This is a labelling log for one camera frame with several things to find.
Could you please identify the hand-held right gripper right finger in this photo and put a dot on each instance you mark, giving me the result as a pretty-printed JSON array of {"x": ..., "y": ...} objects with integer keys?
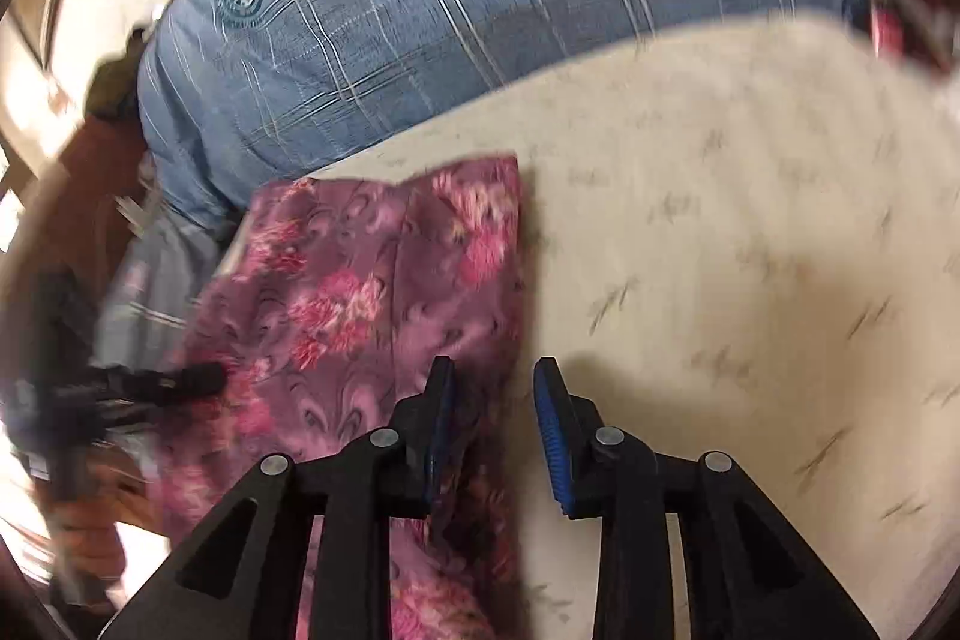
[{"x": 553, "y": 437}]

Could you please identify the olive green cloth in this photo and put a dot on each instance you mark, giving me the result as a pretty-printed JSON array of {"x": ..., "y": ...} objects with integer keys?
[{"x": 112, "y": 81}]

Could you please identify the brown wooden bed frame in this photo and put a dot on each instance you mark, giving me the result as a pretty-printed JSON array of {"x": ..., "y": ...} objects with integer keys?
[{"x": 82, "y": 190}]

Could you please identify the cream leaf-print quilt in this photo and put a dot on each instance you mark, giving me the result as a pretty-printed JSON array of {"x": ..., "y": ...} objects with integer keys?
[{"x": 735, "y": 250}]

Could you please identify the pink floral garment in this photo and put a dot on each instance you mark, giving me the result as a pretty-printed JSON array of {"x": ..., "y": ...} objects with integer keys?
[{"x": 352, "y": 295}]

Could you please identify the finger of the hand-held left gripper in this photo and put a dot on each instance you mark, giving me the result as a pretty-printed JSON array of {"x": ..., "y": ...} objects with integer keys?
[{"x": 180, "y": 381}]

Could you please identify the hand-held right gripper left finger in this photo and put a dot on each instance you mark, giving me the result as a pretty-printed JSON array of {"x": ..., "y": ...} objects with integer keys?
[{"x": 439, "y": 430}]

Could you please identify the grey star-print pillowcase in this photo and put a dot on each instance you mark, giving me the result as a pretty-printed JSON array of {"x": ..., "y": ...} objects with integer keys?
[{"x": 161, "y": 280}]

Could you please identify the person's left hand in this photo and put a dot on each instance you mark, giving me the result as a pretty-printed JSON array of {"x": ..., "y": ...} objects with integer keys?
[{"x": 94, "y": 554}]

